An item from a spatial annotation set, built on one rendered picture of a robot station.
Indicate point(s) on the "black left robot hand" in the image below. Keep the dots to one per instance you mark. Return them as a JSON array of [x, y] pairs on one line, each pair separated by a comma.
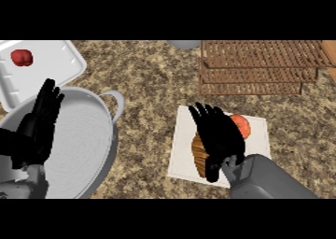
[[37, 124]]

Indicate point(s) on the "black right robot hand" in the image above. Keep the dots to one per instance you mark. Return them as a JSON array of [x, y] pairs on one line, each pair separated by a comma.
[[220, 137]]

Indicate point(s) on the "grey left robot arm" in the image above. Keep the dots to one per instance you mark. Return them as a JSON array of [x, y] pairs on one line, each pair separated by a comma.
[[24, 182]]

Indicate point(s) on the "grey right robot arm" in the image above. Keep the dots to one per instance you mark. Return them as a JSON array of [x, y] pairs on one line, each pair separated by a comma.
[[263, 179]]

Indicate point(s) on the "brown croissant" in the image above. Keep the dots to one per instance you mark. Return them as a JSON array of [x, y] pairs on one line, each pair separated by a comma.
[[199, 155]]

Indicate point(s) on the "white placemat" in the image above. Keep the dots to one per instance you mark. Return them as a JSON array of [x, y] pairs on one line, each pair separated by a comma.
[[185, 155]]

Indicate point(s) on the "orange tomato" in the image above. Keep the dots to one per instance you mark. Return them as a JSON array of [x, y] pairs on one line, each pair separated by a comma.
[[242, 126]]

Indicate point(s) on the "large grey pot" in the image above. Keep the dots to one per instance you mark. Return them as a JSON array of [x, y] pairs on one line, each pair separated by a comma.
[[81, 146]]

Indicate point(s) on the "white square tray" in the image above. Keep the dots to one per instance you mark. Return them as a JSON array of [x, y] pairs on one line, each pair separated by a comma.
[[36, 70]]

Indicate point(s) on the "red bell pepper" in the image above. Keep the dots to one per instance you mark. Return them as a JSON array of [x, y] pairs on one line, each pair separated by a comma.
[[22, 58]]

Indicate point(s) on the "grey round object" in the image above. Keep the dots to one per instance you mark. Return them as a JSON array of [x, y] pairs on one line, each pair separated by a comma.
[[185, 43]]

